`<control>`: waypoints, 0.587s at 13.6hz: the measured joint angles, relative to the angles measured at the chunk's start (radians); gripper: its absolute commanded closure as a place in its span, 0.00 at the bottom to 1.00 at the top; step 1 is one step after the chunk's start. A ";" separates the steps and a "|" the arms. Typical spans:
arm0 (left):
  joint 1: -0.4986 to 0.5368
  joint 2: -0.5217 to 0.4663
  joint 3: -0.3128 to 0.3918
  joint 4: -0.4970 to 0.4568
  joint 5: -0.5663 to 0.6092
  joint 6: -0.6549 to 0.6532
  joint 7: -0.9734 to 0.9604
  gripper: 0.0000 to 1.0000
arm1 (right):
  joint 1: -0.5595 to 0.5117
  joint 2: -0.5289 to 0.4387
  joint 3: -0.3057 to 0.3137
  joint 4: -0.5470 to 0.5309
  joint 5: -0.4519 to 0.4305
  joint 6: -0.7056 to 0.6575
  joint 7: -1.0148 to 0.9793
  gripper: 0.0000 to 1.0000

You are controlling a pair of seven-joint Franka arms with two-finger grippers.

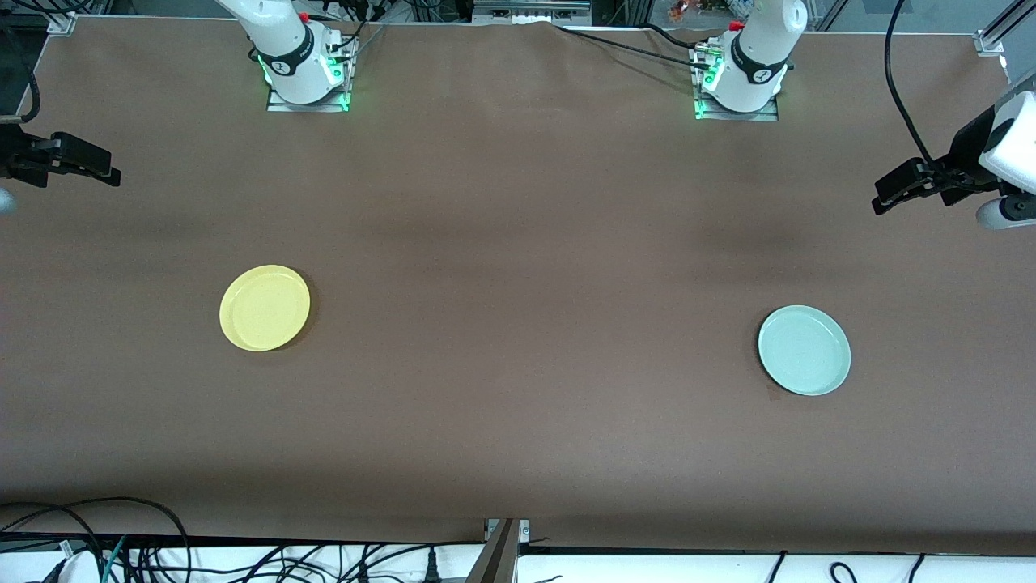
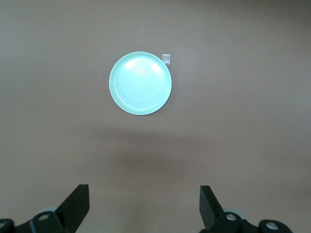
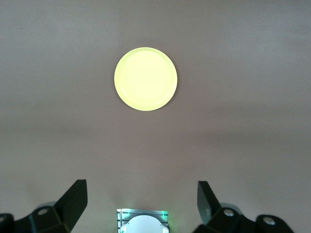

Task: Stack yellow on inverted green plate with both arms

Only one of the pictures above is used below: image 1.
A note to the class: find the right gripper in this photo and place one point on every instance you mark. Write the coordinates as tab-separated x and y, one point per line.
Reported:
16	152

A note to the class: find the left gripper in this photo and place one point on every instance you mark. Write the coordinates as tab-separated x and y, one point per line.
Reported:
965	151

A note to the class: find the pale green plate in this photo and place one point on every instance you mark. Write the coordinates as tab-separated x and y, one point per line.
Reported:
804	350

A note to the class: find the yellow plate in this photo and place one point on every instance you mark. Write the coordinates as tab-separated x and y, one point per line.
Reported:
265	308

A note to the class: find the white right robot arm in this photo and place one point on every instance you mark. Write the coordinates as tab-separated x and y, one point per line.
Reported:
283	40

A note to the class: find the brown table cover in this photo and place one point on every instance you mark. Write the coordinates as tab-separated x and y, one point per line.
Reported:
518	405

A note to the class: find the black power plug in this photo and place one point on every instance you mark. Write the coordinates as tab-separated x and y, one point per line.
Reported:
433	567

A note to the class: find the aluminium frame corner bracket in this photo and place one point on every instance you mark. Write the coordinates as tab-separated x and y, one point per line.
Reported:
63	23

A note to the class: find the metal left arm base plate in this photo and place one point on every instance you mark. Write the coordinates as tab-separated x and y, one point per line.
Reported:
765	116

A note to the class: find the aluminium frame corner profile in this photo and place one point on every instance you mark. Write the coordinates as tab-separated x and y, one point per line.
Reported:
991	36

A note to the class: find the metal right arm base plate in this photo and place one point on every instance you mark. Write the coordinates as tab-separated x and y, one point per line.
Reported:
324	107

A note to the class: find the aluminium profile post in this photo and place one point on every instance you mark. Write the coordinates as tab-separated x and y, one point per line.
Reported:
502	559

